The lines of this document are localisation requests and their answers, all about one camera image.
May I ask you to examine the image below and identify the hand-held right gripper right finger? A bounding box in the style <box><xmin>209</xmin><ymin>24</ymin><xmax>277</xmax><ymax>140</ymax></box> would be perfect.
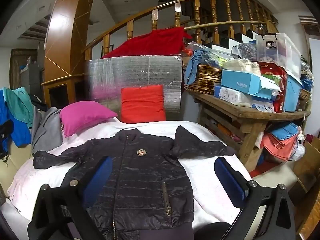
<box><xmin>214</xmin><ymin>157</ymin><xmax>297</xmax><ymax>240</ymax></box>

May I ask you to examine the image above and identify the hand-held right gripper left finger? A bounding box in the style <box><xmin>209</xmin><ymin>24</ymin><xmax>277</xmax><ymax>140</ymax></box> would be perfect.
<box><xmin>27</xmin><ymin>156</ymin><xmax>114</xmax><ymax>240</ymax></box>

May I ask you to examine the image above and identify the black puffer jacket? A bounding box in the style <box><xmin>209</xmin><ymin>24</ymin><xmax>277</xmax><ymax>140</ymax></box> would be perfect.
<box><xmin>32</xmin><ymin>126</ymin><xmax>237</xmax><ymax>240</ymax></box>

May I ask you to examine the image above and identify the white blanket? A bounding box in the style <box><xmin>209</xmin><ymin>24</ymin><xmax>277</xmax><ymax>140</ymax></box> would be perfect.
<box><xmin>7</xmin><ymin>117</ymin><xmax>253</xmax><ymax>230</ymax></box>

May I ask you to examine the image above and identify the stack of coral cloths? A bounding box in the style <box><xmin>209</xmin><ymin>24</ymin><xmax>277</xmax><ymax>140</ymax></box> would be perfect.
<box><xmin>262</xmin><ymin>132</ymin><xmax>299</xmax><ymax>162</ymax></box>

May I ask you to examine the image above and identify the pink pillow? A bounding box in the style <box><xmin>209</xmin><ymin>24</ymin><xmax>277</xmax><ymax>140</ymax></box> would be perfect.
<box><xmin>59</xmin><ymin>101</ymin><xmax>118</xmax><ymax>138</ymax></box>

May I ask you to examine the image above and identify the wooden table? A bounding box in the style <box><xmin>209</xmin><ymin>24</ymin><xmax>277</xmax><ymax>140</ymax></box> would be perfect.
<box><xmin>186</xmin><ymin>90</ymin><xmax>312</xmax><ymax>173</ymax></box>

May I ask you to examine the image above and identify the grey garment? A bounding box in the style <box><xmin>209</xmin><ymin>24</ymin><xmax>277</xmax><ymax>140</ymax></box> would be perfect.
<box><xmin>31</xmin><ymin>107</ymin><xmax>63</xmax><ymax>153</ymax></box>

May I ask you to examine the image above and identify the folded blue cloth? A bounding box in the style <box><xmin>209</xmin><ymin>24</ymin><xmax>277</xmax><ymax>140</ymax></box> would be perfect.
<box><xmin>269</xmin><ymin>122</ymin><xmax>299</xmax><ymax>140</ymax></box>

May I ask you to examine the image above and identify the white patterned package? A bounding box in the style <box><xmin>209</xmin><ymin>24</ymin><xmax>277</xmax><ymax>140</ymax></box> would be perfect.
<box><xmin>214</xmin><ymin>85</ymin><xmax>253</xmax><ymax>107</ymax></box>

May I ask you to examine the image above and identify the red pillow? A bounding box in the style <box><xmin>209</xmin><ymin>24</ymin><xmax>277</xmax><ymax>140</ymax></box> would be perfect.
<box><xmin>120</xmin><ymin>85</ymin><xmax>167</xmax><ymax>124</ymax></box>

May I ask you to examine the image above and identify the beige sofa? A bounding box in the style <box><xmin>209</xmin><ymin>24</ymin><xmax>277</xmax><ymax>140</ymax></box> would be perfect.
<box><xmin>0</xmin><ymin>142</ymin><xmax>34</xmax><ymax>198</ymax></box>

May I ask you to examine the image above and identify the blue garment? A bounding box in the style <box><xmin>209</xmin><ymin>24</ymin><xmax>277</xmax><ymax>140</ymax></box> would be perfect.
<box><xmin>0</xmin><ymin>87</ymin><xmax>32</xmax><ymax>153</ymax></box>

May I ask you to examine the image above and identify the blue cardboard box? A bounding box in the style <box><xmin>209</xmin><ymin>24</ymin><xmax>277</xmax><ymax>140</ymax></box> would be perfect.
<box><xmin>220</xmin><ymin>69</ymin><xmax>282</xmax><ymax>100</ymax></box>

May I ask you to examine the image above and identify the black bag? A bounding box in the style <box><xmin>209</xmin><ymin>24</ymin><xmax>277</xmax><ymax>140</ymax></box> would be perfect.
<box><xmin>0</xmin><ymin>119</ymin><xmax>14</xmax><ymax>160</ymax></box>

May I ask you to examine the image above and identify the wicker basket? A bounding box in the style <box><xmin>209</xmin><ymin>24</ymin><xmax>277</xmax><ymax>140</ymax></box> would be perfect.
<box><xmin>184</xmin><ymin>64</ymin><xmax>223</xmax><ymax>95</ymax></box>

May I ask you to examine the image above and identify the blue plastic bin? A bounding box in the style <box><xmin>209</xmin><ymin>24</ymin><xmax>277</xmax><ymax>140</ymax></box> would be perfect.
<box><xmin>284</xmin><ymin>75</ymin><xmax>303</xmax><ymax>112</ymax></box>

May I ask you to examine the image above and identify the teal garment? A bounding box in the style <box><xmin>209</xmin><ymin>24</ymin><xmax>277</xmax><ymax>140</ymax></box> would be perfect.
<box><xmin>5</xmin><ymin>87</ymin><xmax>35</xmax><ymax>128</ymax></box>

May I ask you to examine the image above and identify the silver foil panel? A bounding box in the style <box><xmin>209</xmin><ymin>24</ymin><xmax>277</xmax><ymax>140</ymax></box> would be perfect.
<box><xmin>85</xmin><ymin>54</ymin><xmax>184</xmax><ymax>120</ymax></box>

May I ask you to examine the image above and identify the red gift bag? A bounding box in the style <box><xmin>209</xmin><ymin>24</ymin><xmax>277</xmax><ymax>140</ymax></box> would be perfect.
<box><xmin>256</xmin><ymin>61</ymin><xmax>288</xmax><ymax>113</ymax></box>

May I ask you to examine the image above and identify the blue cloth in basket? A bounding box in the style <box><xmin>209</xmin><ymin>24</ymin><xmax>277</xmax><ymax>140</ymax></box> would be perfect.
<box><xmin>185</xmin><ymin>50</ymin><xmax>225</xmax><ymax>85</ymax></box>

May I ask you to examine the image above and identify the clear plastic bag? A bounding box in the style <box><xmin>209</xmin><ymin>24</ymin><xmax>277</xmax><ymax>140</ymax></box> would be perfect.
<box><xmin>231</xmin><ymin>42</ymin><xmax>258</xmax><ymax>62</ymax></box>

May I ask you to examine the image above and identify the clear plastic storage box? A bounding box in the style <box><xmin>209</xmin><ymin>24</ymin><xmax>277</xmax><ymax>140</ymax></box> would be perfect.
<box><xmin>255</xmin><ymin>33</ymin><xmax>302</xmax><ymax>80</ymax></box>

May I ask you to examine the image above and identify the red cloth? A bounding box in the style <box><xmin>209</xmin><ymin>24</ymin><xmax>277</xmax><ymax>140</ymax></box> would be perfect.
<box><xmin>101</xmin><ymin>27</ymin><xmax>193</xmax><ymax>59</ymax></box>

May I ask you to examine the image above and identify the wooden stair railing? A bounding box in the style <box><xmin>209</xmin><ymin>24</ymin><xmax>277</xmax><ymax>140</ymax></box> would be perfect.
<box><xmin>84</xmin><ymin>0</ymin><xmax>279</xmax><ymax>60</ymax></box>

